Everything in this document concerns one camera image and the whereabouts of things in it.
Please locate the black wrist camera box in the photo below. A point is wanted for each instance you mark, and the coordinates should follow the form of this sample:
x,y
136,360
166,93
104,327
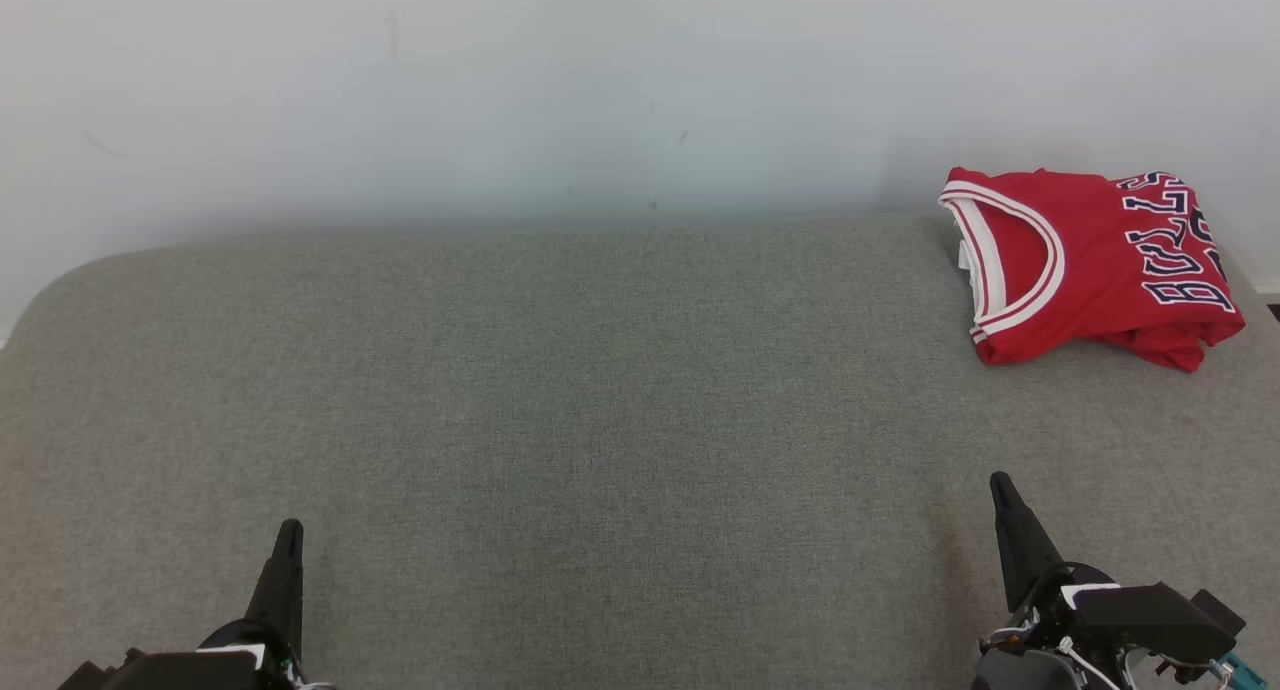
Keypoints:
x,y
1220,612

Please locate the grey fabric sofa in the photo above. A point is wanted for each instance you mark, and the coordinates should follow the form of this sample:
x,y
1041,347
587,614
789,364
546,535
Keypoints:
x,y
600,450

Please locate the white wall skirting board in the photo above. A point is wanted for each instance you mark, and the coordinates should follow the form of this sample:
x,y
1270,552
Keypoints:
x,y
1268,287

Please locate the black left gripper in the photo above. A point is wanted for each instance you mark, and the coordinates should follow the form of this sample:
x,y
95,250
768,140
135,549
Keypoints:
x,y
170,672

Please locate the red shorts white waistband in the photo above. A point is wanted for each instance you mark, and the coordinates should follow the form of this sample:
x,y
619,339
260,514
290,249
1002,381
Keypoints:
x,y
1175,353

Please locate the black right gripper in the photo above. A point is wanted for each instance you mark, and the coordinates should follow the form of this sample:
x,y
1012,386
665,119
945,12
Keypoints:
x,y
1150,620

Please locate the red jersey with white sleeves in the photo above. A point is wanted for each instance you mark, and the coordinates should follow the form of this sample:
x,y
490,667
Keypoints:
x,y
1090,260

